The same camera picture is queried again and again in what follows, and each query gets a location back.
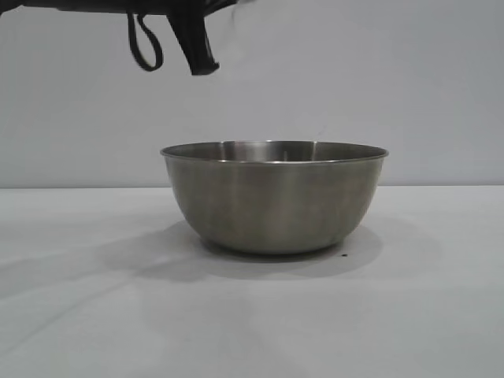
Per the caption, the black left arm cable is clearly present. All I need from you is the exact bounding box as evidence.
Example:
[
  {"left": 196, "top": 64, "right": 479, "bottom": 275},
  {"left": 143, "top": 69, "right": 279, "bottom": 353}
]
[{"left": 127, "top": 11, "right": 165, "bottom": 73}]

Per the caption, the stainless steel mixing bowl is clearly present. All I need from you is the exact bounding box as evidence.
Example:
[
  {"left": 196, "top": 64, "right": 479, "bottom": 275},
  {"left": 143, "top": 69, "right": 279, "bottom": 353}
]
[{"left": 159, "top": 139, "right": 390, "bottom": 255}]

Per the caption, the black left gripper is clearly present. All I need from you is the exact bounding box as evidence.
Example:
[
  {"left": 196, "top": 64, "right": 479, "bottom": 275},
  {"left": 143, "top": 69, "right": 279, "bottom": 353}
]
[{"left": 117, "top": 0, "right": 246, "bottom": 77}]

